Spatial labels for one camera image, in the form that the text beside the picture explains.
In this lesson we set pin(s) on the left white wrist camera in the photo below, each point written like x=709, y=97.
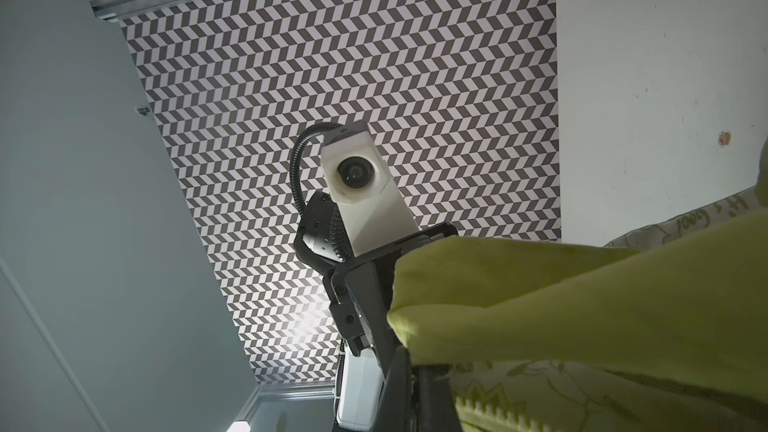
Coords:
x=372, y=208

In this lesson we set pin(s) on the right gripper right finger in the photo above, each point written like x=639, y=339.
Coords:
x=436, y=411

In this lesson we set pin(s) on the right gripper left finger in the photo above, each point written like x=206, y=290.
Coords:
x=395, y=408

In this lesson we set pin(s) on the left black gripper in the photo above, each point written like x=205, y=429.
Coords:
x=361, y=292

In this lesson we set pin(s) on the lime green zip jacket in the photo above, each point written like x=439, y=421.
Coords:
x=662, y=329

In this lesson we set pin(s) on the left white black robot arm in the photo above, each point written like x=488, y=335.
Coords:
x=378, y=387

